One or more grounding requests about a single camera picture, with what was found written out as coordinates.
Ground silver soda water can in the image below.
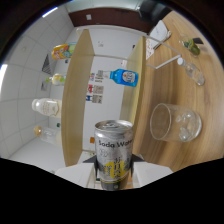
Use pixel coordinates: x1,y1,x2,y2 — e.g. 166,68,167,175
93,119,134,192

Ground large glass jar cork lid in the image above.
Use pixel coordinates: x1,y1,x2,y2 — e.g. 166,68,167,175
33,124,63,148

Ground clear drinking glass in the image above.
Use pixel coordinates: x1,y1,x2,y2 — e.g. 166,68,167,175
149,103,203,144

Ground large white bottle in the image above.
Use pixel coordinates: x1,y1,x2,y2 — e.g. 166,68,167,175
31,97,63,119

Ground clear bottle green cap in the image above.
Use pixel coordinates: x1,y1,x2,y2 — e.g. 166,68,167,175
45,73,67,87

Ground blue liquid bottle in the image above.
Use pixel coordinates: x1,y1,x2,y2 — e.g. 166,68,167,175
101,68,139,88

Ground yellow printed can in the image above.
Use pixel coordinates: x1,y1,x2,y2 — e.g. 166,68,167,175
51,42,78,61

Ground white notebook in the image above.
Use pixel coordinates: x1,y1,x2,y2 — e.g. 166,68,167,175
145,19,173,61

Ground brown door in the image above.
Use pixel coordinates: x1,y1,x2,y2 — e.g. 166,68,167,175
68,7,158,34

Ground white wire rack wooden shelves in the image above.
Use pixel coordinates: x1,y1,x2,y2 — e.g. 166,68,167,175
62,28,183,168

